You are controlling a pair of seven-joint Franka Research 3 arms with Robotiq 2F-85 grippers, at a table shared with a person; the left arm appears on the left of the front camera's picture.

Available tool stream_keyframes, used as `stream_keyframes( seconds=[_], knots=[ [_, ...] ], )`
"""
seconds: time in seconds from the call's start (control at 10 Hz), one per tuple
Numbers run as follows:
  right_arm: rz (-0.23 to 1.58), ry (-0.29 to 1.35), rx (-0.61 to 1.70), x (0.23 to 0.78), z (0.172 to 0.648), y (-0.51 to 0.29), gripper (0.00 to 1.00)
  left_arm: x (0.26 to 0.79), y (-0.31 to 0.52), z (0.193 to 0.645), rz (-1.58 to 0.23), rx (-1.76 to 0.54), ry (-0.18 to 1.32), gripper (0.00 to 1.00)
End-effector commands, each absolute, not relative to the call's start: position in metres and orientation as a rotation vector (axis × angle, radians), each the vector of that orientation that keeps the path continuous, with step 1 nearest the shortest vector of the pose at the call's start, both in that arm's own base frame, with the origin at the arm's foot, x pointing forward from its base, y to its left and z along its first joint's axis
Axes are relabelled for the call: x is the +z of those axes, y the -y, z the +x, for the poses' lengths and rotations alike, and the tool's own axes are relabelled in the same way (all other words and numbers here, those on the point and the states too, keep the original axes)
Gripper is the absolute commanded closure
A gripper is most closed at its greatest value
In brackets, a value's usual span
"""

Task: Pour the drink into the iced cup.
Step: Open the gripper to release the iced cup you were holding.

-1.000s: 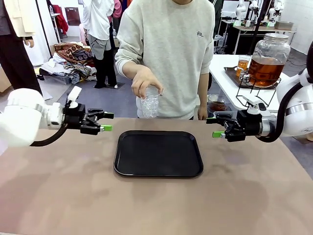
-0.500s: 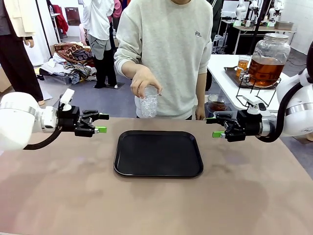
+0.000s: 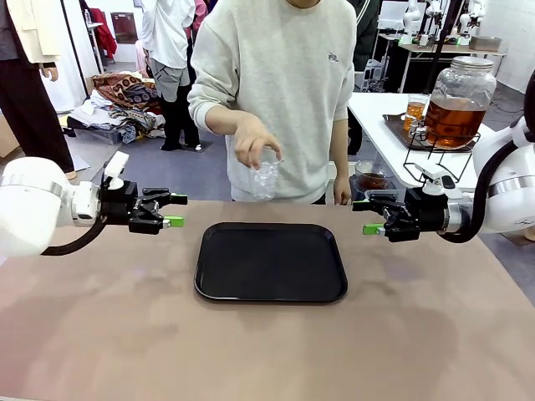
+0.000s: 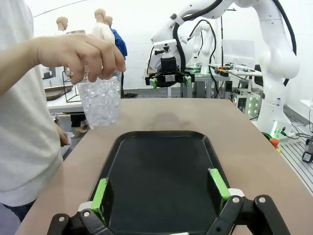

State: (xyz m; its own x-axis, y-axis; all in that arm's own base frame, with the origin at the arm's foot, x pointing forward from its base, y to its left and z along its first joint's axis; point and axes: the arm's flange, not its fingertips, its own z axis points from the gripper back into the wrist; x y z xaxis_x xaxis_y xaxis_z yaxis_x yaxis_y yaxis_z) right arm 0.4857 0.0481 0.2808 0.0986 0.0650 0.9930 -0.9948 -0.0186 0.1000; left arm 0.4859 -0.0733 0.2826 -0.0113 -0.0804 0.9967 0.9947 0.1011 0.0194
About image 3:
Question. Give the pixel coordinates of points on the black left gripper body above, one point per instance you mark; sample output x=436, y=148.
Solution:
x=119, y=204

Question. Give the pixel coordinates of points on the glass pitcher with dark tea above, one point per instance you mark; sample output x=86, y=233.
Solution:
x=370, y=177

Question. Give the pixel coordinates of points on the clear plastic storage box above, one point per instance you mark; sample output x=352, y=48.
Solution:
x=104, y=134

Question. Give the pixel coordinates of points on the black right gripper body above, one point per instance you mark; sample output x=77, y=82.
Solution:
x=430, y=213

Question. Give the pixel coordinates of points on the red hanging garment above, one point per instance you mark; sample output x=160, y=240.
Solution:
x=106, y=33

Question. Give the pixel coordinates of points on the tall clear iced cup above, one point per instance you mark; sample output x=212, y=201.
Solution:
x=415, y=115

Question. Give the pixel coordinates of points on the light grey sweatshirt torso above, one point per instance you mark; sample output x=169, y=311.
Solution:
x=284, y=67

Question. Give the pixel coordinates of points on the black plastic serving tray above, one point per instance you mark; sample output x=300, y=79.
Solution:
x=271, y=263

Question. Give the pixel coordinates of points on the grey metal box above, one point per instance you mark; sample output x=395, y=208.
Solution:
x=485, y=43

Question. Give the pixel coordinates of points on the person's left forearm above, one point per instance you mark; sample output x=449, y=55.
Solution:
x=340, y=150

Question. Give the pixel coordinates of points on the person in dark jacket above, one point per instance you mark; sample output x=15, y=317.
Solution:
x=368, y=33

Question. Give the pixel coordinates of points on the dark brown chair back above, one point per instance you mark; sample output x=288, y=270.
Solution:
x=124, y=27

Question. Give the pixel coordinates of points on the glass tea dispenser jar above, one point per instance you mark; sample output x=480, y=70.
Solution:
x=460, y=92

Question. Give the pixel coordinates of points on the small white background robot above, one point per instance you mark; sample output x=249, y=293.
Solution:
x=470, y=21

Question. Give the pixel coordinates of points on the wooden top lab table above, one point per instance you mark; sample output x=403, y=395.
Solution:
x=439, y=49

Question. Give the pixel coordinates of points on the short clear iced cup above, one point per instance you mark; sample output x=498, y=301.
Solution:
x=264, y=184

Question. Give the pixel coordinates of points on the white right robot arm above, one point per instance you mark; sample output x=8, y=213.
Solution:
x=510, y=196

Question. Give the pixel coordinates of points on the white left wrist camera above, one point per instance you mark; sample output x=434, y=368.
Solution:
x=116, y=165

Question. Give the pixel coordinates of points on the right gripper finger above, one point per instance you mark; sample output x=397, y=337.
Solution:
x=388, y=202
x=401, y=229

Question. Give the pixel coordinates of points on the dark metal drip tray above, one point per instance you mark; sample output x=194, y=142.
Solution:
x=396, y=127

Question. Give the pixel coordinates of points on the white side table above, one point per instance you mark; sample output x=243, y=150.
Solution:
x=372, y=121

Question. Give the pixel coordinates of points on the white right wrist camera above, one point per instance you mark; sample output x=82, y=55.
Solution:
x=439, y=177

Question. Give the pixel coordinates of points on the person's right hand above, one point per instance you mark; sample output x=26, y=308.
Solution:
x=251, y=144

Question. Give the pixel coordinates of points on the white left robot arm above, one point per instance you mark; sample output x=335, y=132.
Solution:
x=29, y=200

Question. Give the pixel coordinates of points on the black slanted pole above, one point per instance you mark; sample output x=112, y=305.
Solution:
x=441, y=42

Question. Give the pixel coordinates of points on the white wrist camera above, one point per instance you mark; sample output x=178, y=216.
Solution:
x=116, y=165
x=439, y=177

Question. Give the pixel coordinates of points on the person's right forearm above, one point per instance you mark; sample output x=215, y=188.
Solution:
x=223, y=119

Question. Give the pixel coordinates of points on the person's left hand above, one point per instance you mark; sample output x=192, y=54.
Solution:
x=342, y=191

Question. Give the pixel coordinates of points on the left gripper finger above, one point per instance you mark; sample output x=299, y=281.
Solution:
x=161, y=197
x=146, y=223

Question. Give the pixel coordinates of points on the pile of patterned cloths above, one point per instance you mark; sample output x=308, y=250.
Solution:
x=125, y=96

